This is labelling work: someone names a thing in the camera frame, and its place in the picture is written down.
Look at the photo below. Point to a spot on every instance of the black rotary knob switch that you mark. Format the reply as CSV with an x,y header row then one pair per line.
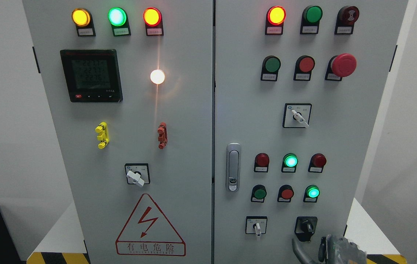
x,y
305,228

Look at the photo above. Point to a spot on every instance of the grey electrical cabinet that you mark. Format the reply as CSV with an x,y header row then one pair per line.
x,y
212,53

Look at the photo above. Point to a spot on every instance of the red terminal connector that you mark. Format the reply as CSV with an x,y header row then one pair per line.
x,y
162,135

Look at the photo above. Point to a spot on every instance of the dark red indicator light left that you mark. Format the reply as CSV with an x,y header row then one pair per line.
x,y
261,163

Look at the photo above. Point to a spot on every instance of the dark red indicator light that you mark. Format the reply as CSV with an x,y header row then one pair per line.
x,y
317,163
261,163

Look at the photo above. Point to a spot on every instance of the white lit lamp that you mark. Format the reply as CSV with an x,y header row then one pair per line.
x,y
157,76

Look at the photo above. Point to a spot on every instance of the green push button lower row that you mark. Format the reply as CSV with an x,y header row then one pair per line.
x,y
258,193

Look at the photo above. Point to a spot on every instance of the lit green indicator light middle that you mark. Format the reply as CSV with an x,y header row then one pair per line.
x,y
289,164

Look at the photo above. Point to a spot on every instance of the lit green indicator light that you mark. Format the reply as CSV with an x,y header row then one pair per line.
x,y
289,164
118,19

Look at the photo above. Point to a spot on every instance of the green push button second row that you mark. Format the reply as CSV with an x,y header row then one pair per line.
x,y
270,68

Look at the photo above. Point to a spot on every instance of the red push button lower row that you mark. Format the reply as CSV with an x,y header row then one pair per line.
x,y
285,193

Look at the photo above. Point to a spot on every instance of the yellow terminal connector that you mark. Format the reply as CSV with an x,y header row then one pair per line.
x,y
102,135

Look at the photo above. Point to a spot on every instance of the dark red indicator light right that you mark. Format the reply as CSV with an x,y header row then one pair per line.
x,y
317,163

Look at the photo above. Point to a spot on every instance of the red electrical hazard sticker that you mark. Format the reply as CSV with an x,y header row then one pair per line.
x,y
149,232

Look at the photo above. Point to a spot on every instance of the red push button second row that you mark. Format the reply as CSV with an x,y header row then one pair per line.
x,y
303,68

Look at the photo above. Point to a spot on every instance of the lit green push button lower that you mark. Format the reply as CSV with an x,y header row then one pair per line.
x,y
311,194

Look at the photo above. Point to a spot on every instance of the red-orange indicator light left door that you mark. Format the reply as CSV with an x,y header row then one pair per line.
x,y
153,20

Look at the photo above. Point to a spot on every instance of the red-orange indicator light door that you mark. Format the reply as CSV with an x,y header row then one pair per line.
x,y
275,18
153,20

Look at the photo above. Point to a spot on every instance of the black digital power meter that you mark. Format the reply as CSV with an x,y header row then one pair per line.
x,y
92,76

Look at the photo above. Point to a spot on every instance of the red-orange indicator light right door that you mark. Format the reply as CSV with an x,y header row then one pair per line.
x,y
275,18

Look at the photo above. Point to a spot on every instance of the lit green indicator light top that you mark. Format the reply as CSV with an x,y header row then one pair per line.
x,y
118,19

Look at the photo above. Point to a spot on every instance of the red emergency stop button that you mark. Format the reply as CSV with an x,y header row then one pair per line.
x,y
340,66

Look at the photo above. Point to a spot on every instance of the green push button top right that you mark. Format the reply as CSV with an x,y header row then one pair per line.
x,y
310,19

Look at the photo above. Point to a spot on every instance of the yellow indicator light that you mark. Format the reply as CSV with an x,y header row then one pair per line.
x,y
83,22

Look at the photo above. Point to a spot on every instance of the dark red buzzer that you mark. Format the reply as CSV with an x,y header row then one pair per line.
x,y
345,20

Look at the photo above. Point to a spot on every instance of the white platform with hazard stripes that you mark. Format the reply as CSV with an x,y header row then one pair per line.
x,y
64,243

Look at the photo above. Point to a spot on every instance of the silver door handle lock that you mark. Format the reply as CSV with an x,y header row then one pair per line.
x,y
232,166

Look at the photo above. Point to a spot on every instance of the white selector switch left door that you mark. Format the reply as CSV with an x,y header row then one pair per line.
x,y
137,173

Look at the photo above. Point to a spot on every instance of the white selector switch upper right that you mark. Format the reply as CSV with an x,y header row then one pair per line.
x,y
296,115

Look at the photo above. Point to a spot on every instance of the small white selector switch bottom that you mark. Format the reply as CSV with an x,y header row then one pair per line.
x,y
256,225

